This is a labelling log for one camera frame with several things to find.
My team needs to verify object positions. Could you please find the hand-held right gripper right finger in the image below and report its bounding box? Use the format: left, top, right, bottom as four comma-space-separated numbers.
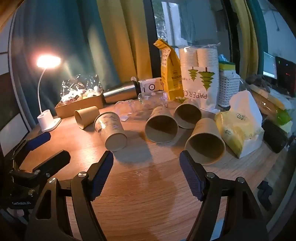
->
179, 150, 270, 241

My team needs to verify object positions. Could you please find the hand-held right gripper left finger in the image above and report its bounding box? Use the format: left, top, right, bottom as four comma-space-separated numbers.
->
25, 151, 114, 241

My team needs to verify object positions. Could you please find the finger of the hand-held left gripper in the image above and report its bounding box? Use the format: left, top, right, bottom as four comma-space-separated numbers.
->
31, 150, 71, 176
3, 132, 52, 163

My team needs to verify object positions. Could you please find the printed brown paper cup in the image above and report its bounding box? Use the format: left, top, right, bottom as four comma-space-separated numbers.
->
94, 112, 128, 152

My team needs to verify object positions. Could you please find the small brown paper cup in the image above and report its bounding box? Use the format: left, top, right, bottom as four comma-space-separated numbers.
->
74, 106, 100, 129

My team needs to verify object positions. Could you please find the clear plastic cup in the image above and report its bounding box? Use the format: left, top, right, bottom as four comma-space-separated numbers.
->
114, 99, 139, 116

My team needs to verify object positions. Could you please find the white desk lamp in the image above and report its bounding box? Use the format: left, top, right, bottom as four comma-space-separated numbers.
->
36, 54, 62, 132

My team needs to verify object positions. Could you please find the cardboard box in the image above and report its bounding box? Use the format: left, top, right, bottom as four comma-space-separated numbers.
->
55, 90, 104, 119

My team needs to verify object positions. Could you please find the pile of wrapped snacks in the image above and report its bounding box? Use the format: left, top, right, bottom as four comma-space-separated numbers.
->
60, 74, 103, 105

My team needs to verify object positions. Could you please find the yellow tissue pack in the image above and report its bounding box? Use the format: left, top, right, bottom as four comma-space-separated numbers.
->
215, 90, 265, 159

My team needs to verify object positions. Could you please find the dark cloth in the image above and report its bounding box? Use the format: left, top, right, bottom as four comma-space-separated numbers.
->
257, 181, 274, 210

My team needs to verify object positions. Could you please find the steel thermos bottle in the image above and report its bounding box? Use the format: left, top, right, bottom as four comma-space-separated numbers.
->
103, 80, 140, 105

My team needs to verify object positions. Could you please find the black pouch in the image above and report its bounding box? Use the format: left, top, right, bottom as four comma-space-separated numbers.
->
262, 120, 289, 153

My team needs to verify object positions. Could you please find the white plastic basket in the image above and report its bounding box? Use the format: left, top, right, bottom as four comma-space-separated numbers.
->
218, 70, 241, 108

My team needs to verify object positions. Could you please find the pack of white paper cups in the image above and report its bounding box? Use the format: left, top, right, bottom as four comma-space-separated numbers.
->
179, 45, 220, 110

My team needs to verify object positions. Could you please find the teal curtain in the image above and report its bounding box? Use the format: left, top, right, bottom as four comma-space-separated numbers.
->
14, 0, 121, 112

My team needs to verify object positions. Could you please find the small white carton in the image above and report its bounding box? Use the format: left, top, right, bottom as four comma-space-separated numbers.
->
138, 78, 164, 93

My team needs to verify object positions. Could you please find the yellow paper bag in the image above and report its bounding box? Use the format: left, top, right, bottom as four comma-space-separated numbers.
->
154, 39, 184, 101

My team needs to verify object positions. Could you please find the green plastic bag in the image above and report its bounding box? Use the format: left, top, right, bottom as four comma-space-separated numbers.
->
275, 108, 293, 130

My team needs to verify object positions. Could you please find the yellow green sponge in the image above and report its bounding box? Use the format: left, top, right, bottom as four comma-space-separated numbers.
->
218, 61, 236, 71

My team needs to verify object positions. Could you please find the yellow curtain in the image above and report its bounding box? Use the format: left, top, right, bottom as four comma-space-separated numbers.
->
231, 0, 259, 77
96, 0, 153, 80

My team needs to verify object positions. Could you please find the computer monitor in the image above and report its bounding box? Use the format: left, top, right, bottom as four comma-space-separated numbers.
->
263, 51, 278, 79

